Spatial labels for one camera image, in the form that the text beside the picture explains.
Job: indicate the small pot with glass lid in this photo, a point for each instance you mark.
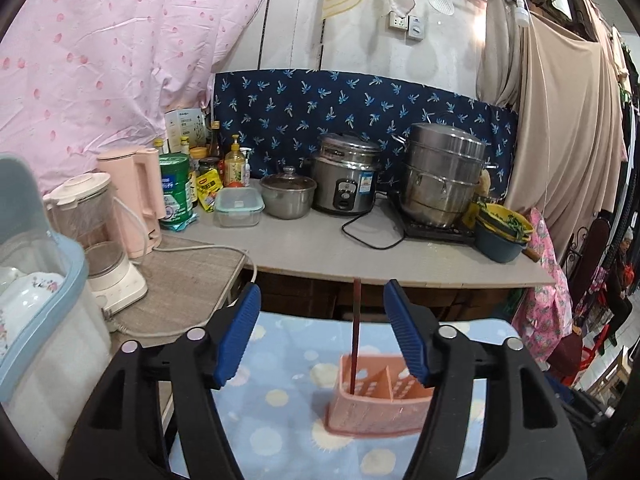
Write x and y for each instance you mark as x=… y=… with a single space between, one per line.
x=287 y=200

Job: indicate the black induction cooker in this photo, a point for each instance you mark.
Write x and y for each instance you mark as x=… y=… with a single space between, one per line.
x=430 y=234

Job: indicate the yellow seasoning packet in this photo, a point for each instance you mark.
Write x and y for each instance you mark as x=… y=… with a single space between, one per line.
x=207 y=190

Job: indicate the white wall socket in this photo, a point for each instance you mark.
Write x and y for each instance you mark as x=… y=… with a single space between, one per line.
x=396 y=21

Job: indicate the navy leaf-print cloth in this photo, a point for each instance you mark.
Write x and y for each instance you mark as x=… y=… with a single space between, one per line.
x=300 y=105

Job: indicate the white carton box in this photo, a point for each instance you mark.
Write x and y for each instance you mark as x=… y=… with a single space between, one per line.
x=187 y=127

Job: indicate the pink plastic utensil holder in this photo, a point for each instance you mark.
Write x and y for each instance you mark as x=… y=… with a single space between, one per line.
x=370 y=410

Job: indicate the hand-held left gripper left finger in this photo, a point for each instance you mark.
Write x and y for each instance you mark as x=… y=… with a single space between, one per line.
x=237 y=335

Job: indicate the red plastic stool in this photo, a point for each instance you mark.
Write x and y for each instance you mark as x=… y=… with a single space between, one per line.
x=595 y=345

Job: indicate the pink spotted sheet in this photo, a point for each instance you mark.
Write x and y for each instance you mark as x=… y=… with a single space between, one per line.
x=125 y=35

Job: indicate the dark brown chopstick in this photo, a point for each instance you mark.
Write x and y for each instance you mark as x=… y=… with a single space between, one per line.
x=356 y=330

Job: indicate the yellow dish soap bottle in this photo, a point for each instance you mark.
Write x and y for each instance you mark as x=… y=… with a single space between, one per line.
x=235 y=167

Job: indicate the dark sauce bottle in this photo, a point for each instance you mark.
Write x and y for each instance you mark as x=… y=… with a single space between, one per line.
x=215 y=142

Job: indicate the yellow sponge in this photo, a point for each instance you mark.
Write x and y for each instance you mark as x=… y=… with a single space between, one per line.
x=485 y=182

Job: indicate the jar with yellow lid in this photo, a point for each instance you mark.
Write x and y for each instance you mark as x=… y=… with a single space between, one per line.
x=198 y=156

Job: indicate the dark glass jar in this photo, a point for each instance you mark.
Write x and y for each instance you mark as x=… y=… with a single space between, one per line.
x=209 y=166

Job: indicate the pink floral cloth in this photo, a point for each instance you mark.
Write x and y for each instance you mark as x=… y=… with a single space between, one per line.
x=540 y=310

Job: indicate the white dish box blue lid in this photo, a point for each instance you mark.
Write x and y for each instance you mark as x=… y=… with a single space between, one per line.
x=45 y=360

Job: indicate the white wall switch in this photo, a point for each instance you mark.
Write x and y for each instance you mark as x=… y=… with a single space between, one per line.
x=416 y=27

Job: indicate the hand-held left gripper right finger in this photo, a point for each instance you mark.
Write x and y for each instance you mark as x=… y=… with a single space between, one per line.
x=405 y=330

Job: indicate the floral white bowls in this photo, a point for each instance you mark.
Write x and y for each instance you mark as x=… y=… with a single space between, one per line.
x=30 y=300

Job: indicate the white light bulb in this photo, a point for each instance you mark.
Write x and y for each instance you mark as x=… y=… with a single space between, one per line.
x=523 y=12

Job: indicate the stainless steel steamer pot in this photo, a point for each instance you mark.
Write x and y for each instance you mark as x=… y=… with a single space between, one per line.
x=440 y=180

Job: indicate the glass container with green lid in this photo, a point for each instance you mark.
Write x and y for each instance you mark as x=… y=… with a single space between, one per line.
x=237 y=212

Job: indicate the blue plastic basin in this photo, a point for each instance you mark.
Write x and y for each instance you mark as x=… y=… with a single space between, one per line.
x=495 y=250

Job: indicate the green tin can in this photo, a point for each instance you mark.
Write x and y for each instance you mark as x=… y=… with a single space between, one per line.
x=175 y=190

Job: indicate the white blender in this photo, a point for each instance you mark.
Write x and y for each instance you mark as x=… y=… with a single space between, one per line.
x=100 y=240

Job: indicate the pink electric kettle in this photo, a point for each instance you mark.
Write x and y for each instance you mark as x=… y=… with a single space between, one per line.
x=130 y=195

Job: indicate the blue dotted blanket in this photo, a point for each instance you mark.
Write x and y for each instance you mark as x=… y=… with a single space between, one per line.
x=295 y=360

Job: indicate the maroon bag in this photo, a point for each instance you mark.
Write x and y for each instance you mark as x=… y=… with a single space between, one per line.
x=565 y=357

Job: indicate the silver rice cooker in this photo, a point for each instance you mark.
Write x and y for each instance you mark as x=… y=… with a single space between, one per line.
x=345 y=175

